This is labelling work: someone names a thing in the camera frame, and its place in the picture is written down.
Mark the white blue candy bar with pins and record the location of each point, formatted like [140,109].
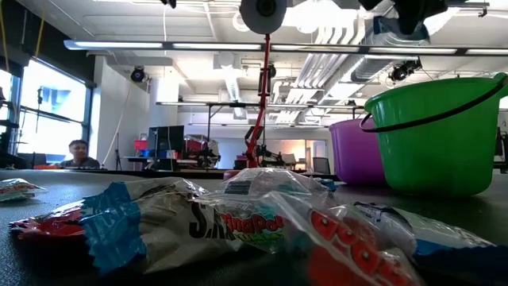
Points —
[327,184]
[166,230]
[448,246]

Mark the red Skittles candy packet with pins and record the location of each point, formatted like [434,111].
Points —
[47,226]

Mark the black round ceiling fixture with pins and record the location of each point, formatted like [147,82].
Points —
[137,74]
[402,71]

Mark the ceiling light strip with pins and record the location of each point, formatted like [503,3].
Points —
[119,44]

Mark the red desk lamp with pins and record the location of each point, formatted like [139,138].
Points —
[250,20]

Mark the black computer monitor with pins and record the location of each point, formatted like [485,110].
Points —
[166,139]

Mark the red storage bin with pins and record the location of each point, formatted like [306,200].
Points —
[141,145]

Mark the green plastic bucket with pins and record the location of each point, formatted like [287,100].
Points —
[436,159]

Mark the purple plastic bucket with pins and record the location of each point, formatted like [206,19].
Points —
[353,155]

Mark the large window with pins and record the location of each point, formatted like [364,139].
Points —
[39,91]

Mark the background desk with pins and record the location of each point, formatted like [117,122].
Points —
[174,161]

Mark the grey office chair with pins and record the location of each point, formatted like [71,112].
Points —
[321,165]

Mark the person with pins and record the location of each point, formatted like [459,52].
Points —
[79,157]

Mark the black table mat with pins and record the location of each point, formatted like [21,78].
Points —
[456,206]

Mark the silver air duct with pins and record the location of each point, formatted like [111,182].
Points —
[369,69]

